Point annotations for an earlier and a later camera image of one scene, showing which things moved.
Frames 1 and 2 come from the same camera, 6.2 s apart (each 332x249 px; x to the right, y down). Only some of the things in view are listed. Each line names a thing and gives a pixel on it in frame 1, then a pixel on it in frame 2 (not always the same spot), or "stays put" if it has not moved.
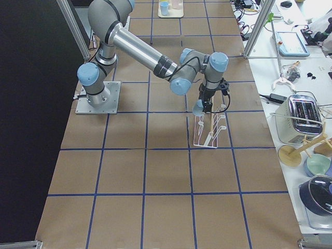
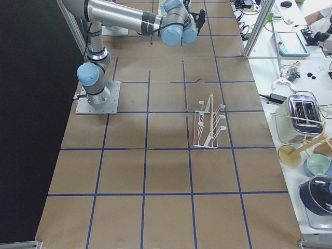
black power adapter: x=275 y=97 stays put
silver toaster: x=297 y=116 stays put
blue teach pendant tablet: x=289 y=44 stays put
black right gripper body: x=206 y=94 to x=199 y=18
